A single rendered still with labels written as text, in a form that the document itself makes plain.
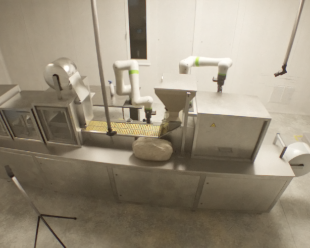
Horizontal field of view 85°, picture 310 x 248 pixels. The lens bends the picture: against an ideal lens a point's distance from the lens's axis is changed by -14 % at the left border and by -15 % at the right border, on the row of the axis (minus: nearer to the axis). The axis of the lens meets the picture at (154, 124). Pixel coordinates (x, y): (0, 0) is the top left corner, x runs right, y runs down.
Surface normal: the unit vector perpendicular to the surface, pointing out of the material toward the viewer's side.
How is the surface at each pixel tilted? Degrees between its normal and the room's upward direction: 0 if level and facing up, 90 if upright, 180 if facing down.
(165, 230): 0
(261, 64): 90
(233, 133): 90
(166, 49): 90
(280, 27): 90
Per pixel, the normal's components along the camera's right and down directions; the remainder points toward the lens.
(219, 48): -0.13, 0.57
